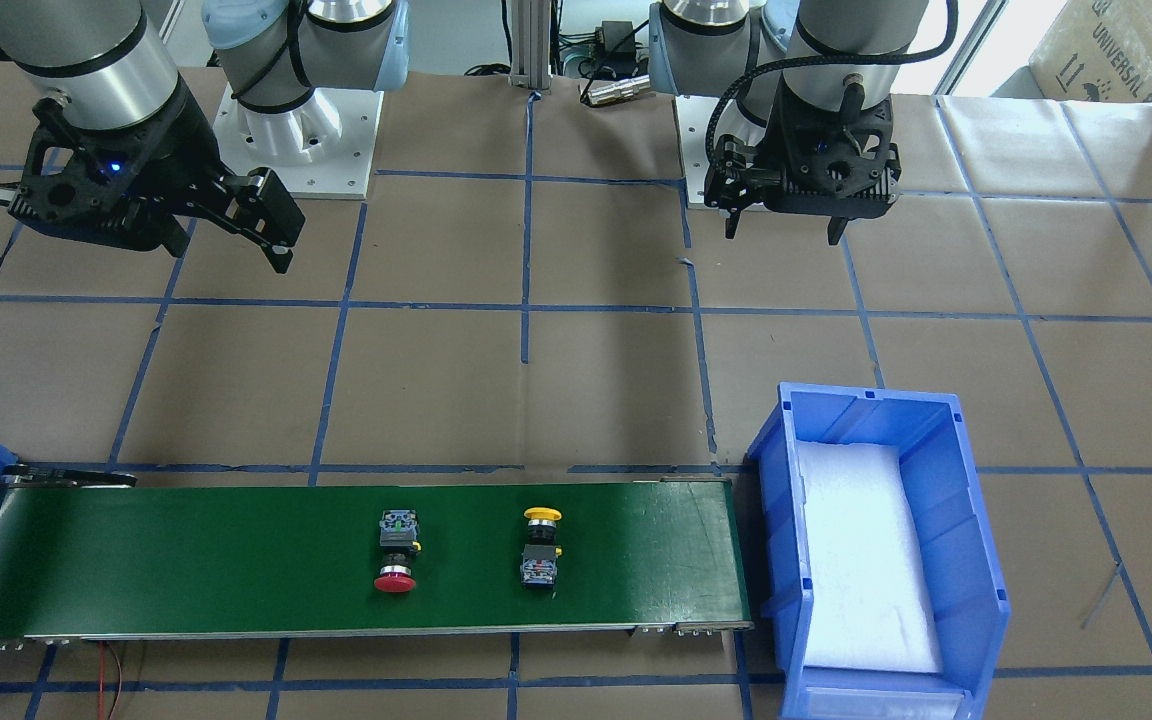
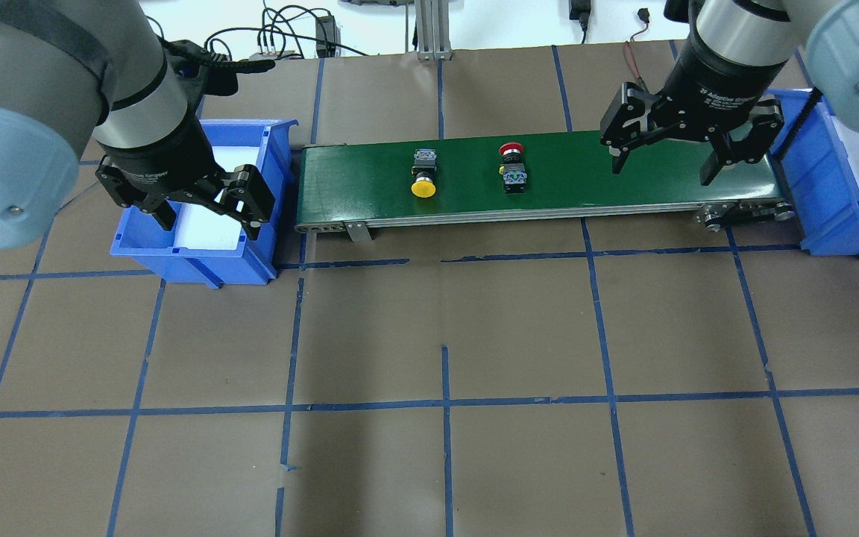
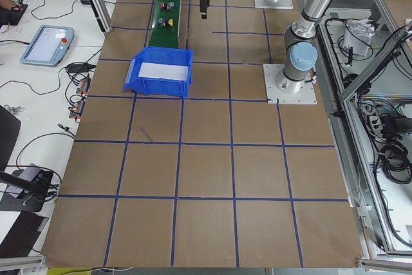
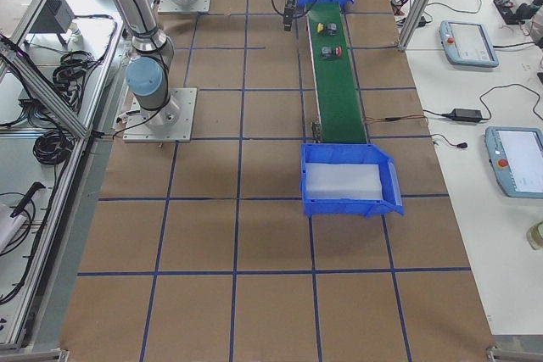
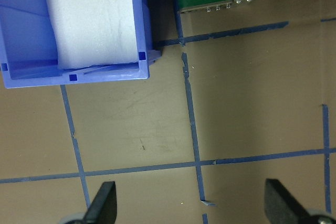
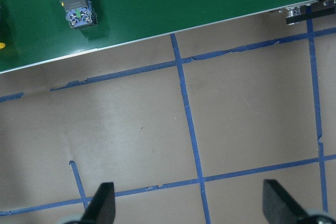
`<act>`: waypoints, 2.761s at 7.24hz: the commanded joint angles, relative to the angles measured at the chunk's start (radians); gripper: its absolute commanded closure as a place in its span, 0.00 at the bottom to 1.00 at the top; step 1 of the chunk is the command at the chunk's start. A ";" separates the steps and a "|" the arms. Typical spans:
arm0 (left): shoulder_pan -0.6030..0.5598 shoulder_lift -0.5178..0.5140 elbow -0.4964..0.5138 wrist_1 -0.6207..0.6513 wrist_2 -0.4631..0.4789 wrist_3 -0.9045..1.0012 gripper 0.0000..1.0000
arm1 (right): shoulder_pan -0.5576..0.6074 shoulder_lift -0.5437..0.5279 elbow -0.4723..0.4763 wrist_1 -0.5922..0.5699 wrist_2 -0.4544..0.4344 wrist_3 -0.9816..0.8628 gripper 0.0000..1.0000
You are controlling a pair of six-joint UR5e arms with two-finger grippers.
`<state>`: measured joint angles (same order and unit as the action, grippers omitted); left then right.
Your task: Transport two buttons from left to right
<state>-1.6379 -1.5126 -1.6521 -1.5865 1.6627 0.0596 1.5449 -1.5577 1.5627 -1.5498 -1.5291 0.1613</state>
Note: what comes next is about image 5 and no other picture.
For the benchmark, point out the white foam pad left bin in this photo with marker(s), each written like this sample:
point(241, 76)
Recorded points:
point(93, 32)

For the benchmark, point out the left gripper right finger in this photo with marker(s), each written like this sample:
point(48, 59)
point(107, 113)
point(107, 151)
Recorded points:
point(281, 206)

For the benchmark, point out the left blue plastic bin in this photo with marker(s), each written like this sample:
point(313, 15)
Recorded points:
point(29, 56)

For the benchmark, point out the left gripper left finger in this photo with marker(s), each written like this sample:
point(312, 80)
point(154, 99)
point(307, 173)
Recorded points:
point(103, 209)

